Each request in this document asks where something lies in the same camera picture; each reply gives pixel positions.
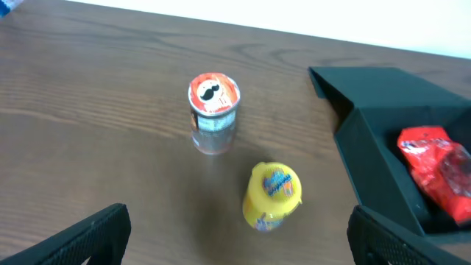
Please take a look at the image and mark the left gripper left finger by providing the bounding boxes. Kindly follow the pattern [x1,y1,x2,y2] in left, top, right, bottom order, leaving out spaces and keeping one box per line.
[1,203,131,265]

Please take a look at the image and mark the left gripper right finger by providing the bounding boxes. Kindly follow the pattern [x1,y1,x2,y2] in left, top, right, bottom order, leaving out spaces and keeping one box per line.
[347,205,470,265]

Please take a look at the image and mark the red candy bag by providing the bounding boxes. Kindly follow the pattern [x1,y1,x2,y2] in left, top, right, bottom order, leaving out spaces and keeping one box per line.
[397,126,470,225]

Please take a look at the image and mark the yellow snack cup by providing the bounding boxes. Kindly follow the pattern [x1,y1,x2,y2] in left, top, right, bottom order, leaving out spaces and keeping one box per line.
[242,162,302,232]

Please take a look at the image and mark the dark green open box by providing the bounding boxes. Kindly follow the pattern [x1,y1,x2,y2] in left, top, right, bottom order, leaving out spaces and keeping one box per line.
[308,67,470,244]

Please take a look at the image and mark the blue Eclipse mints box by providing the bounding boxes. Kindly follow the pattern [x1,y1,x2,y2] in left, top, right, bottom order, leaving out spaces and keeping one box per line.
[0,0,23,18]

